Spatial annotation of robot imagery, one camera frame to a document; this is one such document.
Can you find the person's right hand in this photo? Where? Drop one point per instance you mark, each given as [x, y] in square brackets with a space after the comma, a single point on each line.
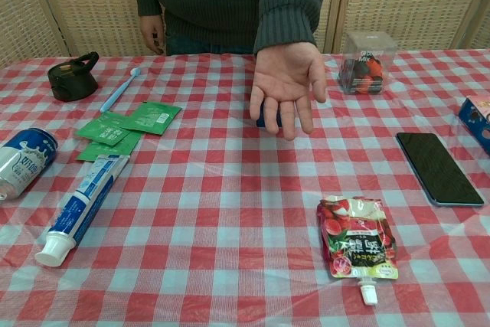
[152, 34]

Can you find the person's left hand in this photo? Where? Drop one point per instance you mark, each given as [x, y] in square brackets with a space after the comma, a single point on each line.
[285, 82]

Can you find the person's left forearm dark sleeve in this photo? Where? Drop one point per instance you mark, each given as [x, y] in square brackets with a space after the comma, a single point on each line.
[291, 1]

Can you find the small dark blue object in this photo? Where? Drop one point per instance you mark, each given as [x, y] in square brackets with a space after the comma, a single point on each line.
[260, 123]

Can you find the light blue toothbrush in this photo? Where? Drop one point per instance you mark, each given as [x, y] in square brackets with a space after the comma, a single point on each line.
[120, 89]

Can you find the clear plastic berry box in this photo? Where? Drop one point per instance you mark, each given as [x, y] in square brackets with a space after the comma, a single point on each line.
[365, 70]

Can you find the green sachet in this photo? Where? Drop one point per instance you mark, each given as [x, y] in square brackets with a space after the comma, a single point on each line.
[124, 144]
[151, 118]
[103, 129]

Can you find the red white checked tablecloth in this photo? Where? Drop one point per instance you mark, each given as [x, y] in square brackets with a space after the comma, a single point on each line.
[229, 208]

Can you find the red white spouted pouch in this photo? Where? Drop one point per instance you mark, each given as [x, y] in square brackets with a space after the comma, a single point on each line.
[358, 239]

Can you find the black smartphone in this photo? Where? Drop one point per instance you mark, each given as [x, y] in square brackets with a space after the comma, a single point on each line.
[438, 168]

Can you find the blue white drink can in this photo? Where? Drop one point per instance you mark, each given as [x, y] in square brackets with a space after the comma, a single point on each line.
[25, 162]

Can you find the blue white toothpaste tube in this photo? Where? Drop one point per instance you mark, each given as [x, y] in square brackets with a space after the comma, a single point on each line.
[86, 204]

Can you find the blue snack box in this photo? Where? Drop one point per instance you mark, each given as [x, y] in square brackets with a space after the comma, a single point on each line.
[476, 120]

